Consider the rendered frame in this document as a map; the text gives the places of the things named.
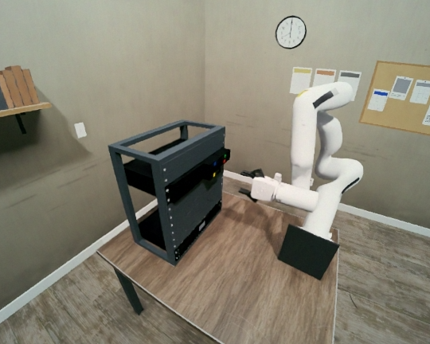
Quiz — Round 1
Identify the dark grey server rack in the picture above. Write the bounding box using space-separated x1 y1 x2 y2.
108 119 230 266

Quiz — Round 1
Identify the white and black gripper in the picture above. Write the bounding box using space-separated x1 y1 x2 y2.
239 168 279 203

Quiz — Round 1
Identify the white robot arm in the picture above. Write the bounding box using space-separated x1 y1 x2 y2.
274 82 363 241

